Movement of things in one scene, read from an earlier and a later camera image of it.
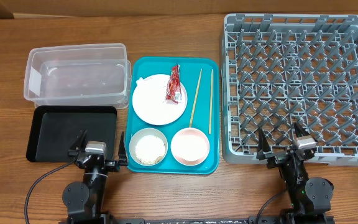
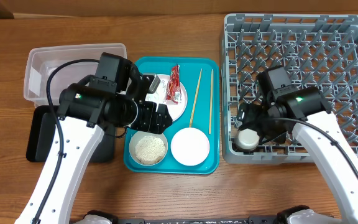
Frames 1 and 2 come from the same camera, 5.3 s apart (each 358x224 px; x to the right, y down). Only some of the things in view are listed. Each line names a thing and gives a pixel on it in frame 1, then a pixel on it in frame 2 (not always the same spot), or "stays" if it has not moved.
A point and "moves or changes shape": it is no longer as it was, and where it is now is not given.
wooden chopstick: [211, 102] stays
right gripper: [276, 156] -> [246, 117]
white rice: [150, 149] stays
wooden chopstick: [195, 98] stays
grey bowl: [148, 147] stays
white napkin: [146, 83] moves or changes shape
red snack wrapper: [173, 89] stays
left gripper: [114, 165] -> [147, 121]
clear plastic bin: [80, 74] stays
